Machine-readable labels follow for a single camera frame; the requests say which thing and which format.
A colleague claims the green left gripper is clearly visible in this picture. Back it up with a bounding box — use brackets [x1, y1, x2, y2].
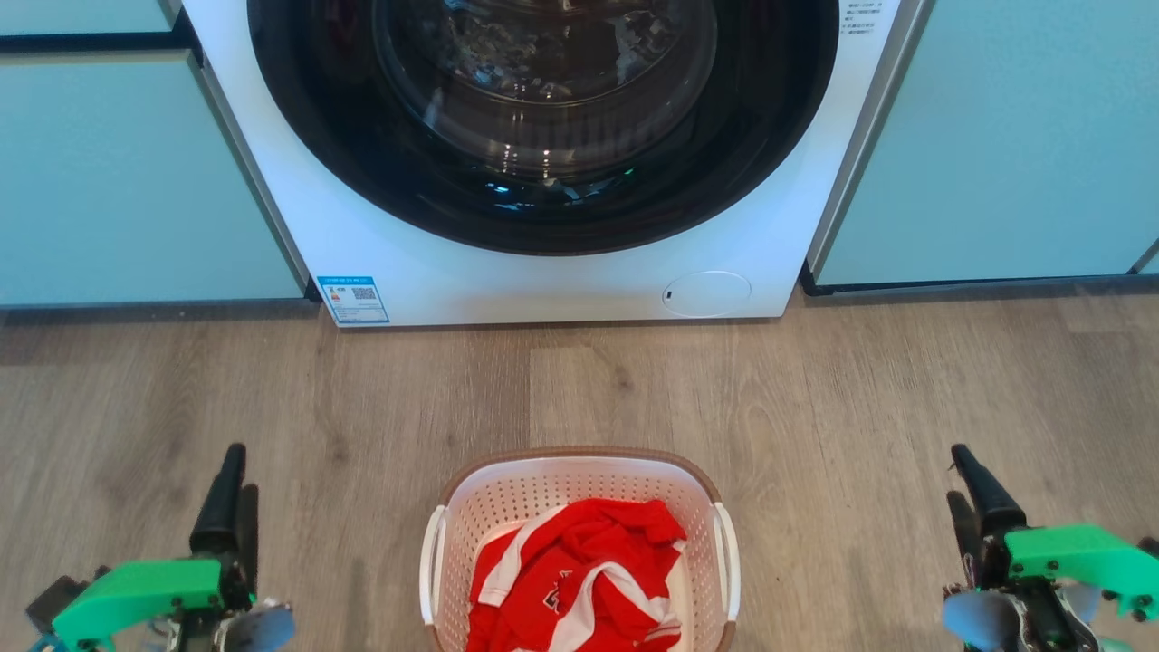
[25, 442, 261, 652]

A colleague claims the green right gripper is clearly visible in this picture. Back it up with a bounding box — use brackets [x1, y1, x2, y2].
[945, 443, 1159, 652]

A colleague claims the white perforated laundry basket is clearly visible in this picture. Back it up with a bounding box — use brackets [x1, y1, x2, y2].
[418, 446, 742, 652]

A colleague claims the blue energy label sticker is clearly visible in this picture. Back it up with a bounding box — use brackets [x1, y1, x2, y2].
[316, 275, 391, 327]

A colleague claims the white front-load washing machine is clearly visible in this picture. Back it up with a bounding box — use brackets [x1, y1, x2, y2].
[181, 0, 934, 328]

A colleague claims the round white filter cover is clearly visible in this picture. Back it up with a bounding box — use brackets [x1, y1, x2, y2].
[661, 270, 753, 319]

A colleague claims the red and white garment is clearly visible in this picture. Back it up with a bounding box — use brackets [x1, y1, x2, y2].
[465, 497, 688, 652]

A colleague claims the pale green cabinet with black gap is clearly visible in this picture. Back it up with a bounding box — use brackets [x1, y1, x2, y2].
[0, 0, 309, 309]

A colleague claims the pale green right cabinet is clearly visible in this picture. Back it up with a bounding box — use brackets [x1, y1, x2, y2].
[806, 0, 1159, 296]

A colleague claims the round black washing machine door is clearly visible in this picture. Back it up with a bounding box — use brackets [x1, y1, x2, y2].
[246, 0, 841, 256]

